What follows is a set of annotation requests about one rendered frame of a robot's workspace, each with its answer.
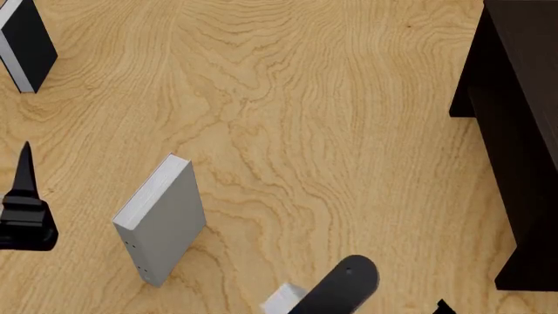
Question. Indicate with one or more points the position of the grey book with white pages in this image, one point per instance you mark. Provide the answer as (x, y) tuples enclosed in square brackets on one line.
[(170, 225)]

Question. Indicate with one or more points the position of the dark brown wooden cabinet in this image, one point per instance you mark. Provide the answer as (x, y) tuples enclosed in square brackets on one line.
[(519, 131)]

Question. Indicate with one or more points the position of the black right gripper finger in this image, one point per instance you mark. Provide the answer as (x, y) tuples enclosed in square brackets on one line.
[(444, 308)]

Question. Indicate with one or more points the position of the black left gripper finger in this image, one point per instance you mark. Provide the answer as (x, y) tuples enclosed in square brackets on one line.
[(25, 171)]

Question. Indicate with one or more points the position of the black book with white pages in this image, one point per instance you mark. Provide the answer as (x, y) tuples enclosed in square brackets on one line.
[(30, 45)]

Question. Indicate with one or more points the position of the light grey book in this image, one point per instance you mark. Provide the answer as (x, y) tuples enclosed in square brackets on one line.
[(284, 299)]

